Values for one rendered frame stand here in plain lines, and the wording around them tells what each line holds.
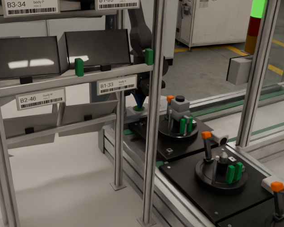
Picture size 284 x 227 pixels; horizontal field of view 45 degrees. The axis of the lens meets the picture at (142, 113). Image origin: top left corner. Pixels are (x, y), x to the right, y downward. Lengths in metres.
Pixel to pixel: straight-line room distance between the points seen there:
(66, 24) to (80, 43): 3.29
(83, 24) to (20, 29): 0.68
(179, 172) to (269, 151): 0.41
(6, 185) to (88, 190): 0.40
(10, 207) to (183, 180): 0.44
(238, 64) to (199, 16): 4.27
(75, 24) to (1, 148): 3.41
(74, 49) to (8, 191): 0.30
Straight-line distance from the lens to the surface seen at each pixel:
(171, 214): 0.90
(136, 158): 1.02
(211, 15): 5.36
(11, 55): 0.67
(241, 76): 1.03
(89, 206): 1.01
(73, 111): 0.85
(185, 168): 0.98
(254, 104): 1.08
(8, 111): 1.55
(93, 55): 0.71
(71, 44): 0.70
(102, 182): 1.09
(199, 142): 1.10
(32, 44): 0.67
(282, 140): 1.29
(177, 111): 1.08
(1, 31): 3.94
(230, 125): 1.34
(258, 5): 1.00
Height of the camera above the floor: 1.55
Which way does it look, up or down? 28 degrees down
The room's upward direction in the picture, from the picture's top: 3 degrees clockwise
